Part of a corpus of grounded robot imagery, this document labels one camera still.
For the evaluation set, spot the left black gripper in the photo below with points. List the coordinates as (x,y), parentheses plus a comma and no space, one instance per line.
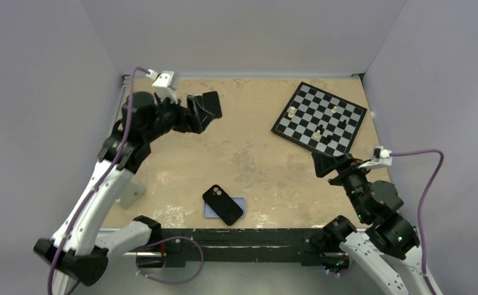
(194,118)

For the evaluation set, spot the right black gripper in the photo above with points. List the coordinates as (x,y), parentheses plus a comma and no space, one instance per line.
(346,165)

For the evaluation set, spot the bare black phone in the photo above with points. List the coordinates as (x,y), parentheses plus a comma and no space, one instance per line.
(211,102)

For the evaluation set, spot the black phone case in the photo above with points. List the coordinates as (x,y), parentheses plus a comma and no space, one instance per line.
(219,204)

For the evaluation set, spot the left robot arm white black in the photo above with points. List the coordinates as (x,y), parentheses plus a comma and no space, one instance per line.
(74,252)

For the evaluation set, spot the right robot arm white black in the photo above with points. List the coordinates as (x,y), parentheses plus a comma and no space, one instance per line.
(390,250)

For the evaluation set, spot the black white chessboard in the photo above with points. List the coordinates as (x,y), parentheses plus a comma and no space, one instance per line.
(313,109)

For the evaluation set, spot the white chess piece left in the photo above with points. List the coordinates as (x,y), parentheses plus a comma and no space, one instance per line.
(291,112)

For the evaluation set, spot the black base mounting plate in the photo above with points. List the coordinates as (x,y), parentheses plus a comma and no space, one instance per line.
(308,247)

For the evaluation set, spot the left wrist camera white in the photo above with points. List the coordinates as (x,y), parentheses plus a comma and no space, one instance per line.
(164,85)

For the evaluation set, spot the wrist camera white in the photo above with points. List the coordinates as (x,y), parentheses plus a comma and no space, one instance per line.
(164,85)
(381,158)

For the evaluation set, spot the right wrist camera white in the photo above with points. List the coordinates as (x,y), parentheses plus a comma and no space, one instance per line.
(381,158)

